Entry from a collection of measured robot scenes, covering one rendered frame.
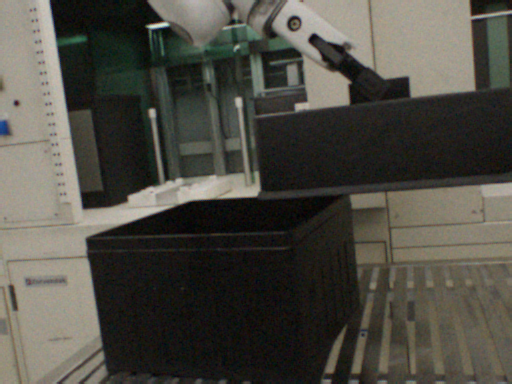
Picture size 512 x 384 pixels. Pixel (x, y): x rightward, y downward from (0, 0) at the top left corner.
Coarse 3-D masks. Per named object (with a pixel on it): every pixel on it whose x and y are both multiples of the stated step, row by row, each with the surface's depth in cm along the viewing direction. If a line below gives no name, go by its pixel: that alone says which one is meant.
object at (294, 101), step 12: (288, 60) 163; (300, 60) 164; (288, 72) 166; (300, 84) 168; (264, 96) 161; (276, 96) 160; (288, 96) 159; (300, 96) 158; (264, 108) 161; (276, 108) 160; (288, 108) 159; (300, 108) 158
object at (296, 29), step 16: (288, 0) 73; (288, 16) 72; (304, 16) 71; (320, 16) 72; (272, 32) 76; (288, 32) 72; (304, 32) 71; (320, 32) 71; (336, 32) 70; (304, 48) 72; (336, 48) 72; (352, 48) 79; (320, 64) 72; (336, 64) 76
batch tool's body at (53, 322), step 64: (0, 0) 120; (64, 0) 139; (128, 0) 146; (320, 0) 98; (0, 64) 123; (64, 64) 158; (128, 64) 168; (64, 128) 123; (128, 128) 160; (0, 192) 128; (64, 192) 123; (128, 192) 157; (256, 192) 144; (384, 192) 102; (64, 256) 126; (384, 256) 107; (64, 320) 128
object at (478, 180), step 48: (384, 96) 74; (432, 96) 60; (480, 96) 58; (288, 144) 64; (336, 144) 63; (384, 144) 62; (432, 144) 60; (480, 144) 59; (288, 192) 65; (336, 192) 64
